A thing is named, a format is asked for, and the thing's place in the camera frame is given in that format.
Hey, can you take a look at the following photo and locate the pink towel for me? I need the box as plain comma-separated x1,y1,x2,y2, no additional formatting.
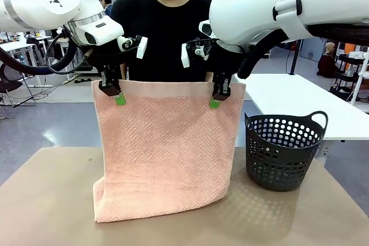
91,80,246,224

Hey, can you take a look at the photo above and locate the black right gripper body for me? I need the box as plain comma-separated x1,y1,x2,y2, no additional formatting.
208,46,242,75

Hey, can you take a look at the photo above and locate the dark perforated plastic basket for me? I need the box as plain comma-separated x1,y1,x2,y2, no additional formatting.
244,110,329,192

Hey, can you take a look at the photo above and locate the background person dark hair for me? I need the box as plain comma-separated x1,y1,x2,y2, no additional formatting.
97,0,114,18

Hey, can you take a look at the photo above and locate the long white desk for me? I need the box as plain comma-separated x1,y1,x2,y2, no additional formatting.
0,34,57,88

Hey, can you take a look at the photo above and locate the person's right forearm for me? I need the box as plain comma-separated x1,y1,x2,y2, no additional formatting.
119,60,129,81

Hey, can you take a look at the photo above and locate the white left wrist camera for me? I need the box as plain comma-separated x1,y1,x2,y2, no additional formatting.
116,35,149,60

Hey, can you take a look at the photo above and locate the black utility cart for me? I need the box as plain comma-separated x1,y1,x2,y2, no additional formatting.
330,54,367,101

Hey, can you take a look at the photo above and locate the bald mannequin bust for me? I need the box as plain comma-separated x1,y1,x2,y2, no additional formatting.
318,41,337,78

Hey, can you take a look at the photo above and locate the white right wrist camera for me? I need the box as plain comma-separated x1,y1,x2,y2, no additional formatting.
180,37,214,69

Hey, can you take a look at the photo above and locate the black mesh office chair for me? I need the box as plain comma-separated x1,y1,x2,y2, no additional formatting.
0,61,37,108

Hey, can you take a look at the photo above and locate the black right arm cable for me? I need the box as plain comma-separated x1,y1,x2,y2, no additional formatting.
237,23,369,80

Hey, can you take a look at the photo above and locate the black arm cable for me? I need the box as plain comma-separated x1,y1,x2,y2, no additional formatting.
0,30,95,75
237,23,369,80

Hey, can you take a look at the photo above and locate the white metal rack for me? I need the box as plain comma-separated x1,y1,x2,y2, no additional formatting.
350,52,369,113

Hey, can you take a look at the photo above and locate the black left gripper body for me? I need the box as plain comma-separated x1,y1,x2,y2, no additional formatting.
87,44,128,67

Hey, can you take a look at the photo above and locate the person in black t-shirt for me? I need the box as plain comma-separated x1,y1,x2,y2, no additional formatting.
111,0,216,83

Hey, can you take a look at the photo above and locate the black stand white top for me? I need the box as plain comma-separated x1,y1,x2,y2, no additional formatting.
287,39,303,75

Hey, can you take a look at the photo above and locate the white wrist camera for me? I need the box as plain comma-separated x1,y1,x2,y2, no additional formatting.
116,35,149,60
180,37,214,69

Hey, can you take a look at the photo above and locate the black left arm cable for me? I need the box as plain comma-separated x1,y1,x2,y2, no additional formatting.
0,30,95,75

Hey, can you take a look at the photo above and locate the orange fabric roll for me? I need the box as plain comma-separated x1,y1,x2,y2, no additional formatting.
344,43,357,70

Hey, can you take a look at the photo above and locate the large white table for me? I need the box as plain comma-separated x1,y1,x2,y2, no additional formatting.
235,73,369,160

